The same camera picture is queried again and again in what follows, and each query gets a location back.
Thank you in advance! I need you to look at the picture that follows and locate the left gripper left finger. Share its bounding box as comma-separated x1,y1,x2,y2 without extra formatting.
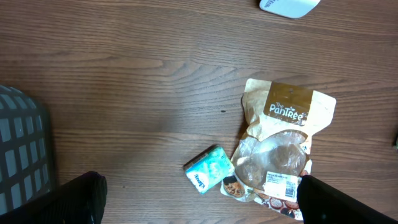
1,171,108,224

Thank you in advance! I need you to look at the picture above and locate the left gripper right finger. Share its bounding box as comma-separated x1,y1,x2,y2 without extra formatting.
297,175,397,224

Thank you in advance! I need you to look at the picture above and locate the brown snack pouch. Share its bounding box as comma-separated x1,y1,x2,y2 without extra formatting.
220,78,336,221

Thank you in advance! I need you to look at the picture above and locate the small teal tissue pack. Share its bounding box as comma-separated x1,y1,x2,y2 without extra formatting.
183,144,234,194

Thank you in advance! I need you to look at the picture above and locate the white barcode scanner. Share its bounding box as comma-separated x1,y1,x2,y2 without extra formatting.
259,0,320,19

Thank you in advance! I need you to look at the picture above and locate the grey plastic shopping basket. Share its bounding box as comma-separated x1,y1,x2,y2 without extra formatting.
1,85,55,215

